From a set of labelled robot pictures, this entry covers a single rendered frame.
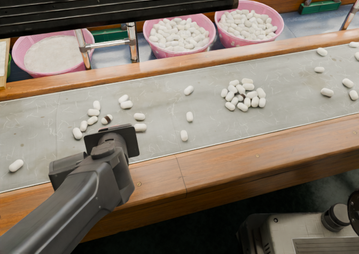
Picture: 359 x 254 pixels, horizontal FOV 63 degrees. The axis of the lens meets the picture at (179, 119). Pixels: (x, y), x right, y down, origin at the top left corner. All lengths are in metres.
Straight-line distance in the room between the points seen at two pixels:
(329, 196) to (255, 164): 1.01
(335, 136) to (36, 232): 0.79
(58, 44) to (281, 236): 1.00
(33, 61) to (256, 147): 0.78
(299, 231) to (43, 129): 0.84
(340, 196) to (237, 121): 1.03
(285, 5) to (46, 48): 1.01
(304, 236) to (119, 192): 0.76
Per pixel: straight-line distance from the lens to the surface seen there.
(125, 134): 0.60
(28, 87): 0.99
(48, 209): 0.35
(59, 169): 0.52
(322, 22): 1.50
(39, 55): 1.14
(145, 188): 0.72
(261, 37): 1.19
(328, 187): 1.78
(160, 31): 1.15
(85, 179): 0.38
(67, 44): 1.15
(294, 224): 1.08
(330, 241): 1.10
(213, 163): 0.76
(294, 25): 1.43
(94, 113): 0.87
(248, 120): 0.88
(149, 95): 0.91
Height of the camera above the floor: 1.42
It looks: 53 degrees down
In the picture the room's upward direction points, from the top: 4 degrees clockwise
